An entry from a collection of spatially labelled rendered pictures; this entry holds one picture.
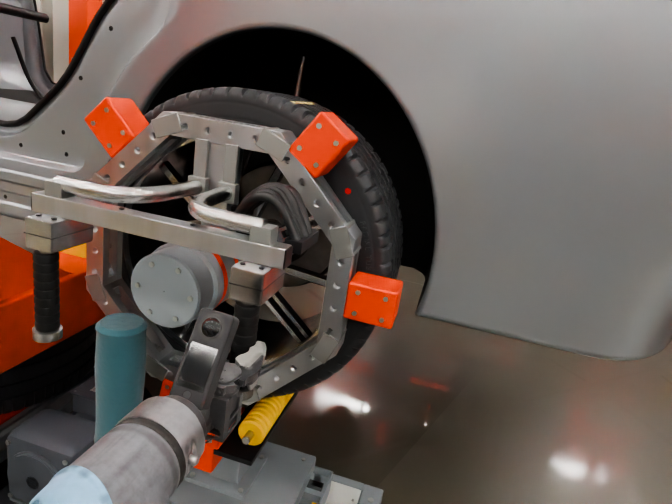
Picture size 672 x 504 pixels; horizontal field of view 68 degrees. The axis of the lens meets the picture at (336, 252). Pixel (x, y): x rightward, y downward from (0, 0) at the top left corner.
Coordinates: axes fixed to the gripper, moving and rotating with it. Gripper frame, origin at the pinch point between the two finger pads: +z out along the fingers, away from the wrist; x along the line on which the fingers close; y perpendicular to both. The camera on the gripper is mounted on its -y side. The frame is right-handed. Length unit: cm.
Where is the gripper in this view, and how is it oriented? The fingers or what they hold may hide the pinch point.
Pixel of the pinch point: (248, 339)
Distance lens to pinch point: 76.5
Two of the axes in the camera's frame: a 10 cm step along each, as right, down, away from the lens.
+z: 2.5, -2.5, 9.4
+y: -1.5, 9.5, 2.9
